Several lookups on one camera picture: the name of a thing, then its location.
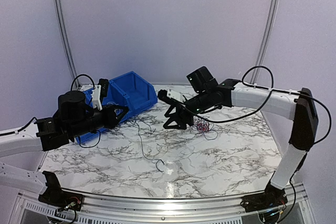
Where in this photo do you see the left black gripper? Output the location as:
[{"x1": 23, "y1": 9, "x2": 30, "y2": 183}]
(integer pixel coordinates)
[{"x1": 68, "y1": 103, "x2": 129, "y2": 139}]

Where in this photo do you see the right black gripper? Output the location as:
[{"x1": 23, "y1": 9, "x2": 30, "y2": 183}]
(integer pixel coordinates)
[{"x1": 163, "y1": 90, "x2": 212, "y2": 130}]

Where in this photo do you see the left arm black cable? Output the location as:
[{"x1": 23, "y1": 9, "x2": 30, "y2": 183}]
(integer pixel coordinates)
[{"x1": 0, "y1": 73, "x2": 103, "y2": 148}]

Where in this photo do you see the blue three-compartment plastic bin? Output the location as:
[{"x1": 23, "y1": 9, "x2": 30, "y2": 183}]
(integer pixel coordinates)
[{"x1": 78, "y1": 70, "x2": 159, "y2": 145}]

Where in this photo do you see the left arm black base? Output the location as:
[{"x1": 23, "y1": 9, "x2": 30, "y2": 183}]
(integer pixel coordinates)
[{"x1": 38, "y1": 171, "x2": 83, "y2": 211}]

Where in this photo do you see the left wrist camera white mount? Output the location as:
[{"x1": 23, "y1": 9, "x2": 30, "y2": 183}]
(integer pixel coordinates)
[{"x1": 91, "y1": 79, "x2": 109, "y2": 111}]

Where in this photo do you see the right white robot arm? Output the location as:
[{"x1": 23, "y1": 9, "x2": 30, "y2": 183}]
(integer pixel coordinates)
[{"x1": 157, "y1": 66, "x2": 318, "y2": 207}]

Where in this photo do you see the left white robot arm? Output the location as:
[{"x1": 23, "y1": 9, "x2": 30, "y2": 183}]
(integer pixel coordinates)
[{"x1": 1, "y1": 91, "x2": 129, "y2": 206}]

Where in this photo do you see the aluminium front rail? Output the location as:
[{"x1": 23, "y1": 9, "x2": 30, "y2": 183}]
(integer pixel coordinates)
[{"x1": 9, "y1": 184, "x2": 315, "y2": 223}]

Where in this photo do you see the right aluminium corner post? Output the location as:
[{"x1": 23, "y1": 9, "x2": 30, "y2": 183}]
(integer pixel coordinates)
[{"x1": 251, "y1": 0, "x2": 282, "y2": 86}]

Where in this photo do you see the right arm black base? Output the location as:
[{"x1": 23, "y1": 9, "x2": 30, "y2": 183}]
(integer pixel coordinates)
[{"x1": 240, "y1": 183, "x2": 288, "y2": 212}]

